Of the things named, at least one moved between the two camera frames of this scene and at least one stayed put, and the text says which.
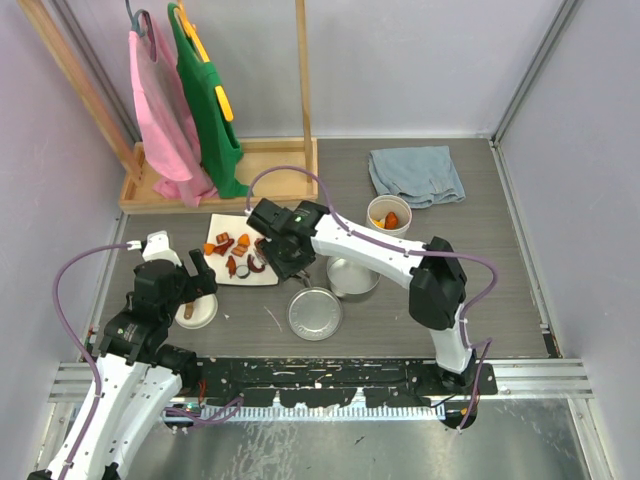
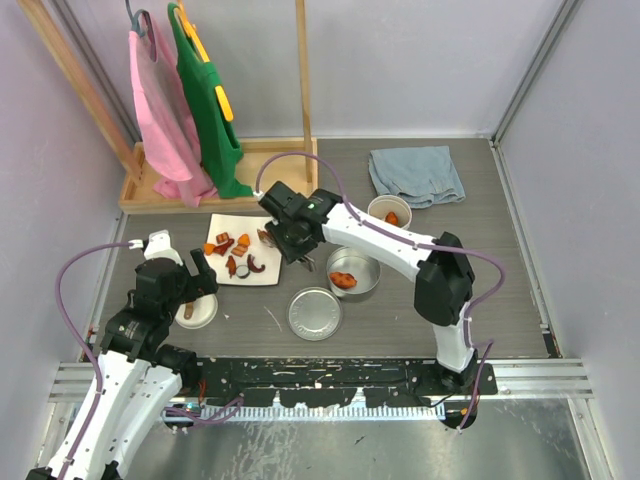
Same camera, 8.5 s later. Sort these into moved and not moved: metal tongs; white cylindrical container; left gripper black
Moved: metal tongs
Not moved: white cylindrical container; left gripper black
